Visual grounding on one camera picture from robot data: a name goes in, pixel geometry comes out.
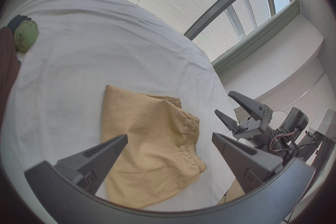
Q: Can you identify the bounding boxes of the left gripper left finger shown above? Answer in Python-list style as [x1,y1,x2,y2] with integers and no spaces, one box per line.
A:
[56,134,128,194]

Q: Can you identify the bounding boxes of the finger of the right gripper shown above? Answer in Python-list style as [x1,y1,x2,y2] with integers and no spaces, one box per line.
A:
[228,91,266,121]
[214,109,240,134]

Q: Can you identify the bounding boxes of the black garment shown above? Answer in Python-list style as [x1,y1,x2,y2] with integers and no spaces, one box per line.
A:
[6,15,32,32]

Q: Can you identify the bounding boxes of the grey-green curtain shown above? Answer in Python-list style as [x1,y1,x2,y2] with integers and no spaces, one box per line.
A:
[211,0,301,75]

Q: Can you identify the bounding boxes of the green garment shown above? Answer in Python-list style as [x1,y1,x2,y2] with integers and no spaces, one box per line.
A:
[14,21,39,53]

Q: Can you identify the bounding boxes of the tan shorts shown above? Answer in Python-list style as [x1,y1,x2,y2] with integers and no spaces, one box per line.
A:
[101,85,246,209]

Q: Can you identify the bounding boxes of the brown shorts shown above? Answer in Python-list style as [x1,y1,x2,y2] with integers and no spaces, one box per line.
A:
[0,26,21,124]

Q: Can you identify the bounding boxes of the bed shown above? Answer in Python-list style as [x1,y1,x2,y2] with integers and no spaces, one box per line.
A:
[0,0,246,210]

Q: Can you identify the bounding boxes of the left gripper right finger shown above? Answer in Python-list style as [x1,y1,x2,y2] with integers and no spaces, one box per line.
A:
[212,133,283,195]

